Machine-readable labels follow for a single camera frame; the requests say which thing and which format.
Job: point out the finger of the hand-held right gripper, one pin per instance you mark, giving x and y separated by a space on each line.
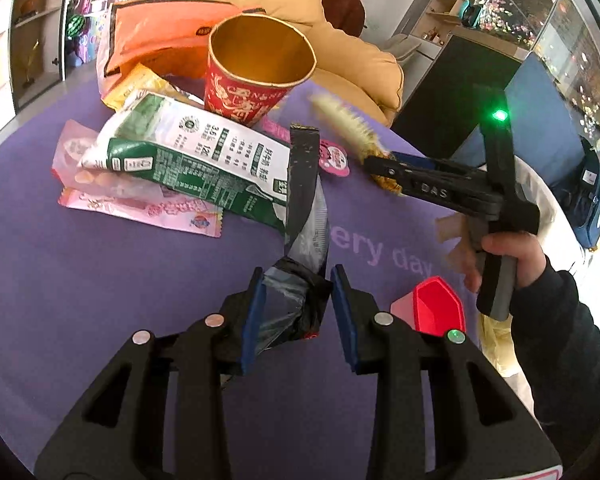
430 162
440 192

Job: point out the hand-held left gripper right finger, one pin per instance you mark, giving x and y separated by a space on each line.
342 320

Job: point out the pink round wrapper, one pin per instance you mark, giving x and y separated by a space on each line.
332 157

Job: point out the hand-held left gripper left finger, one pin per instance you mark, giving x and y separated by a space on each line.
250 320

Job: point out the brown cushion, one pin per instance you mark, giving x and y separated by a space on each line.
345 10

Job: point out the white-lined trash bin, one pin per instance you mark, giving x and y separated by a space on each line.
555 200

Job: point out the blue panel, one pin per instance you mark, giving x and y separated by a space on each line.
530 95

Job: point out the teal speaker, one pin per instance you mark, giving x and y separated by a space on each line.
467 12

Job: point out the person's right forearm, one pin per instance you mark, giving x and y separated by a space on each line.
570 350

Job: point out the glass door shelf cabinet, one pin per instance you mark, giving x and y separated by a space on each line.
35 50

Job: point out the black cabinet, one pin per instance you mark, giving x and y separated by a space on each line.
455 90

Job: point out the beige armchair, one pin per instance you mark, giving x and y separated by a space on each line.
350 65

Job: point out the black plastic wrapper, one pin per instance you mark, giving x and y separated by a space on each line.
302 170

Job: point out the pile of colourful toy boxes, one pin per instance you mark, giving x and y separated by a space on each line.
87 25

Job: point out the glass display tank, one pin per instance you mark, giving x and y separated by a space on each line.
570 45

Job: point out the green white milk carton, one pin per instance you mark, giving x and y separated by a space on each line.
190 155

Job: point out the dark blue bag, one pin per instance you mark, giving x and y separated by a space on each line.
587 195

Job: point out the person's right hand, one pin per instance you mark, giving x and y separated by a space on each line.
527 252

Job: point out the translucent pink snack wrapper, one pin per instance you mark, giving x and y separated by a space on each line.
70 150

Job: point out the gold snack wrapper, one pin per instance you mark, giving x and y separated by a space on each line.
345 122

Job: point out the pink flower print snack wrapper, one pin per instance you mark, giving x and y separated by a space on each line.
155 210

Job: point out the wooden wall shelf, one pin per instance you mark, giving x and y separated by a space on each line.
440 20

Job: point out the yellow snack wrapper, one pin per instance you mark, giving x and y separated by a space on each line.
140 82

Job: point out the white chair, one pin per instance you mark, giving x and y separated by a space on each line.
405 47

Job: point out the orange plastic bag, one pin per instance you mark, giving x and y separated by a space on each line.
155 35

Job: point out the red paper cup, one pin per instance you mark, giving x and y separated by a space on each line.
235 95

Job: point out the red plastic container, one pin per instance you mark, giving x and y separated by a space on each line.
437 305

